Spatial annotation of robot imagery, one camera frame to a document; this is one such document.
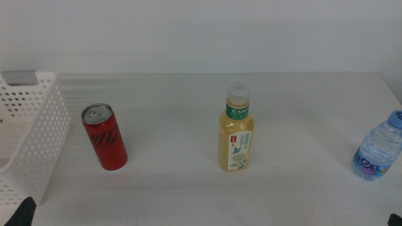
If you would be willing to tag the red soda can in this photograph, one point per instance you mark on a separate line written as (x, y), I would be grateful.
(106, 144)

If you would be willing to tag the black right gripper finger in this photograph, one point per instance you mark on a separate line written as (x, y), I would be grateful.
(395, 220)

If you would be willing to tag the clear water bottle blue cap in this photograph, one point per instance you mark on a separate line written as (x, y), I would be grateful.
(377, 150)

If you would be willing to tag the yellow tea bottle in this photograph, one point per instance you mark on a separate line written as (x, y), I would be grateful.
(235, 141)

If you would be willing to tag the white perforated plastic basket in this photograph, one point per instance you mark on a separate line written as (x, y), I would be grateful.
(47, 78)

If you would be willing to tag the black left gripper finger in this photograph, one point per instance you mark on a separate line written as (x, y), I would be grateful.
(23, 213)

